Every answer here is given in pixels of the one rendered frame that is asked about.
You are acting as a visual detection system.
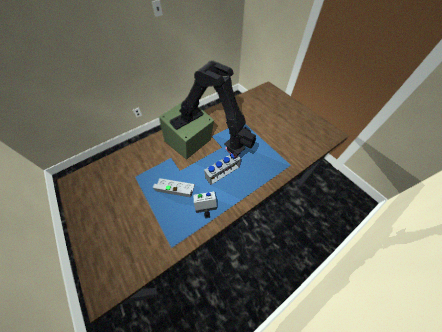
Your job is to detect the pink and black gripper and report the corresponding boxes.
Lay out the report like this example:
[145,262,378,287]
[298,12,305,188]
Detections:
[224,139,245,159]

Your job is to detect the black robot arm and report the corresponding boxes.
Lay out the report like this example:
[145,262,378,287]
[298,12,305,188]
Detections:
[170,61,256,149]

